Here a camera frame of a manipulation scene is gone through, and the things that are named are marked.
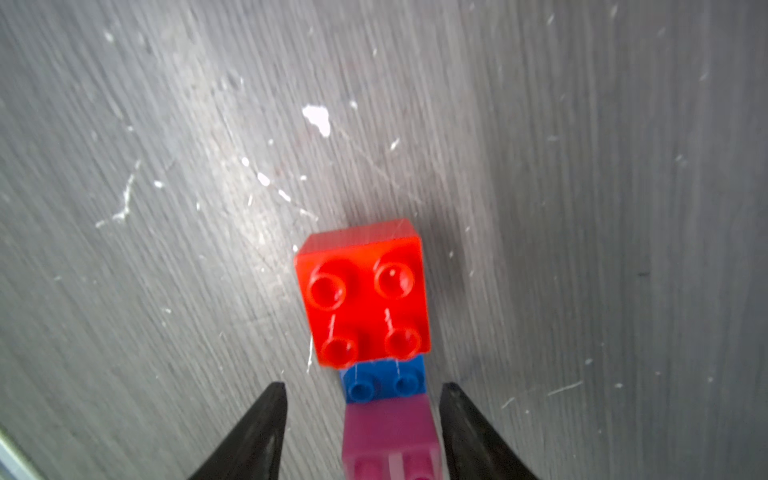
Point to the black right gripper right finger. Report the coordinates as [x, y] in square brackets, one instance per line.
[473, 447]

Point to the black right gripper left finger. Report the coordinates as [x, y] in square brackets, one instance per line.
[252, 449]

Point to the pink lego brick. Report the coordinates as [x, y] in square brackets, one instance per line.
[391, 439]

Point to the blue lego brick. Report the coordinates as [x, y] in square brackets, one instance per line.
[383, 379]

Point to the red lego brick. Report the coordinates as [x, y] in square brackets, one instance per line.
[364, 292]

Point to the aluminium front rail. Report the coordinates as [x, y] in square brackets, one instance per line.
[13, 463]

